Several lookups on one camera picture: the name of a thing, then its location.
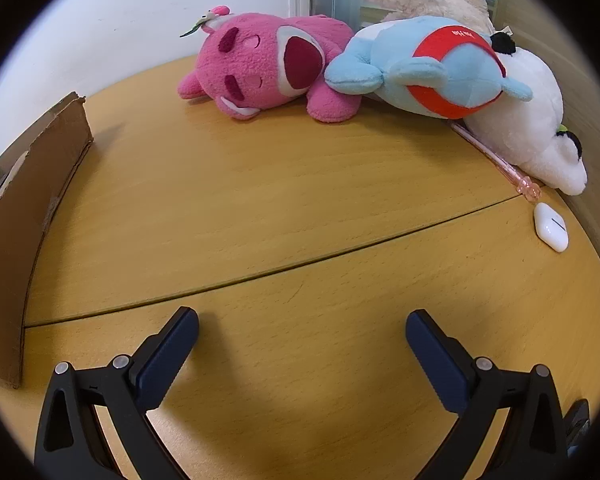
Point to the pink bear plush toy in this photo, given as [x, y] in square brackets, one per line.
[260, 60]

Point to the white earbuds case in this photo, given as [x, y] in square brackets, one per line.
[551, 227]

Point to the blue and red plush toy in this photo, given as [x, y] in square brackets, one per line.
[410, 60]

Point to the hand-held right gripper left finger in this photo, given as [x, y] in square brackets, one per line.
[172, 347]

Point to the cardboard box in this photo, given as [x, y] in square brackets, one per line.
[20, 240]

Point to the wooden desktop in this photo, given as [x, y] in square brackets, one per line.
[280, 200]

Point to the white plush toy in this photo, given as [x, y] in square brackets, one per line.
[530, 110]

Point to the pink pen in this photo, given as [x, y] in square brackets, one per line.
[500, 167]

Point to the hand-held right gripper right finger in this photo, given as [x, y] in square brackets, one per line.
[432, 352]

